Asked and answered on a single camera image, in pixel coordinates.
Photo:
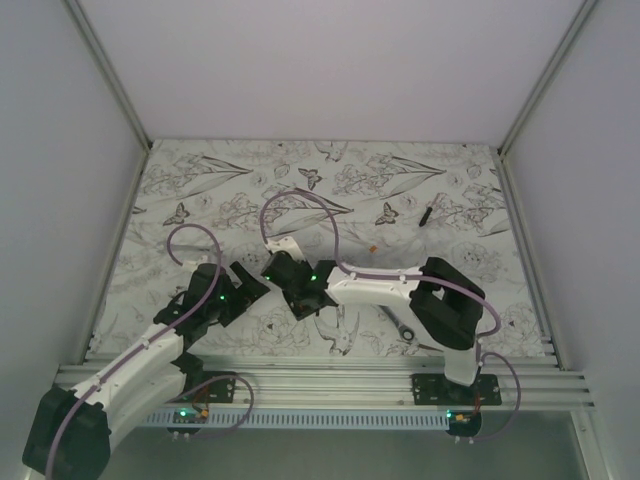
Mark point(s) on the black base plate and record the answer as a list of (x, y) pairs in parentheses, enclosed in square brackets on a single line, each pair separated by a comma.
[(436, 390), (216, 387)]

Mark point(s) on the silver ratchet wrench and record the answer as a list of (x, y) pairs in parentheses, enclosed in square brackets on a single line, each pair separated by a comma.
[(406, 333)]

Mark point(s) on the grey slotted cable duct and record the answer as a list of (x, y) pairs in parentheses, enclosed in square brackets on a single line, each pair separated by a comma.
[(262, 418)]

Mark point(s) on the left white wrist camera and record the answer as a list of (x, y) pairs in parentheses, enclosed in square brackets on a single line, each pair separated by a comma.
[(192, 265)]

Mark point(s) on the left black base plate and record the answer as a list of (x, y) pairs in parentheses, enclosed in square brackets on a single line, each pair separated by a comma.
[(216, 387)]

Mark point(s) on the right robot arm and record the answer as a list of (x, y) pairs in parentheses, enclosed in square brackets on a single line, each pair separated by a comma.
[(441, 299)]

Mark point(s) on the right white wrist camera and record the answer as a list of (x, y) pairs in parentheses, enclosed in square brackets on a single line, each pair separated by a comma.
[(288, 245)]

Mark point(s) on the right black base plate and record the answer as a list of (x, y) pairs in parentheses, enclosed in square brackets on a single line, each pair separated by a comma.
[(436, 390)]

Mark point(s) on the black fuse box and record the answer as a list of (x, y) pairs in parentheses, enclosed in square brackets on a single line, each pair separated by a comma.
[(303, 307)]

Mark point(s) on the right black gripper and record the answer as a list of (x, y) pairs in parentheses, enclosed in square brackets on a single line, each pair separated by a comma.
[(303, 262)]

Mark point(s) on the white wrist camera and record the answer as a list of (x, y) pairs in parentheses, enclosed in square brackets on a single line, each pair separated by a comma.
[(288, 245), (192, 265)]

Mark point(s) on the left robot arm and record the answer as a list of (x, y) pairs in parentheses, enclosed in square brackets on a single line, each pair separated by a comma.
[(75, 430)]

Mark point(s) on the aluminium rail frame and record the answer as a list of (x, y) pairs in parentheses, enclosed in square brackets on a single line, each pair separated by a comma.
[(305, 382)]

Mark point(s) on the floral patterned mat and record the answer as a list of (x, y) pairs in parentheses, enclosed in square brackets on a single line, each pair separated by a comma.
[(333, 198)]

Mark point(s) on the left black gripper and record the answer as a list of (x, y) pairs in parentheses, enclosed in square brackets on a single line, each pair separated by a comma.
[(248, 291)]

